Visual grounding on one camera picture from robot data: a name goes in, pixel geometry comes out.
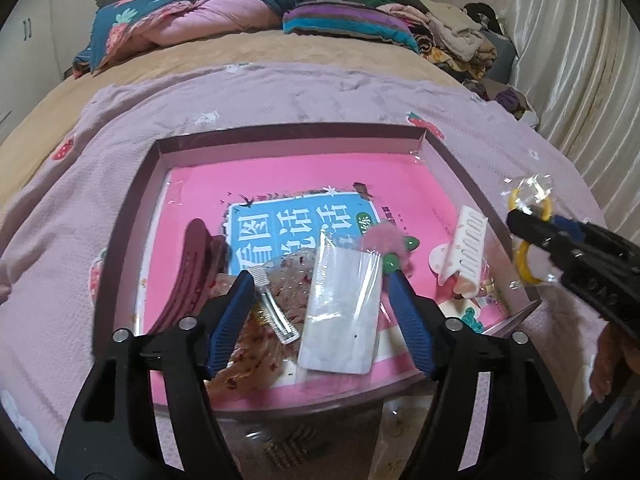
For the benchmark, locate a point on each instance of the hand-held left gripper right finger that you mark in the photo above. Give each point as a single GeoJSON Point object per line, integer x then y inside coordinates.
{"type": "Point", "coordinates": [410, 317]}

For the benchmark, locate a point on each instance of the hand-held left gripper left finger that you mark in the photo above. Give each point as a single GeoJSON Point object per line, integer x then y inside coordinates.
{"type": "Point", "coordinates": [230, 320]}

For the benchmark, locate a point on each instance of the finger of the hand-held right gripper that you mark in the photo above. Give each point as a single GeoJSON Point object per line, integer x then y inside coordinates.
{"type": "Point", "coordinates": [530, 230]}
{"type": "Point", "coordinates": [570, 227]}

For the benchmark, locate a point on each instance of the clear packet of yellow rings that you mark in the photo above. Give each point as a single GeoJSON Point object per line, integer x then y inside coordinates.
{"type": "Point", "coordinates": [525, 260]}

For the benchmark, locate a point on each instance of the beige mesh bow hair clip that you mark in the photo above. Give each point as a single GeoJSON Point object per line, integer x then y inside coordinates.
{"type": "Point", "coordinates": [260, 365]}

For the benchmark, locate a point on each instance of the dark red hair clip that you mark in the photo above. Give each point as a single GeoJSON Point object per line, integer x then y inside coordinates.
{"type": "Point", "coordinates": [185, 280]}

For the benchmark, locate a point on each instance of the peach hair claw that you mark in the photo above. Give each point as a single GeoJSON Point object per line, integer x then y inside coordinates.
{"type": "Point", "coordinates": [445, 266]}

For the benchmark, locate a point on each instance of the clear packet with white card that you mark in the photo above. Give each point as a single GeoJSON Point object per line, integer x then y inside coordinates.
{"type": "Point", "coordinates": [340, 320]}

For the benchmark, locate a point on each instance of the dark cardboard tray box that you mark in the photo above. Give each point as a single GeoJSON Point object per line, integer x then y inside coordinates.
{"type": "Point", "coordinates": [300, 146]}

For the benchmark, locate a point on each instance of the person's right hand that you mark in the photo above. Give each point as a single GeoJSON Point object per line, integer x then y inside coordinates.
{"type": "Point", "coordinates": [605, 365]}

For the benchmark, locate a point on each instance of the cream curtain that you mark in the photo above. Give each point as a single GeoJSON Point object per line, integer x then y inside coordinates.
{"type": "Point", "coordinates": [575, 85]}

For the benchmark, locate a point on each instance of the grey blue cushion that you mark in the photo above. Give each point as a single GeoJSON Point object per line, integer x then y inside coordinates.
{"type": "Point", "coordinates": [500, 55]}

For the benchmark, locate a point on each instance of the purple printed blanket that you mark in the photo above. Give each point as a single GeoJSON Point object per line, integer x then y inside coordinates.
{"type": "Point", "coordinates": [100, 160]}

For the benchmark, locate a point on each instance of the pile of clothes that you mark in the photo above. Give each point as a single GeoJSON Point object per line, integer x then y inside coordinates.
{"type": "Point", "coordinates": [450, 30]}

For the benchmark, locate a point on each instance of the tan bed sheet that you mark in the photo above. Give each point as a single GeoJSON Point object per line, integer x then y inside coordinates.
{"type": "Point", "coordinates": [100, 80]}

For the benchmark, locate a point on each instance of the striped pillow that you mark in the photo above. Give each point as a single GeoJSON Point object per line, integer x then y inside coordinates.
{"type": "Point", "coordinates": [350, 22]}

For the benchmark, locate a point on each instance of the floral blue and pink duvet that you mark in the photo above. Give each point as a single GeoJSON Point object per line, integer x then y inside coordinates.
{"type": "Point", "coordinates": [200, 15]}

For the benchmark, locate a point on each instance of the white wardrobe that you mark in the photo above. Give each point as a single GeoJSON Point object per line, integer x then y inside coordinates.
{"type": "Point", "coordinates": [30, 35]}

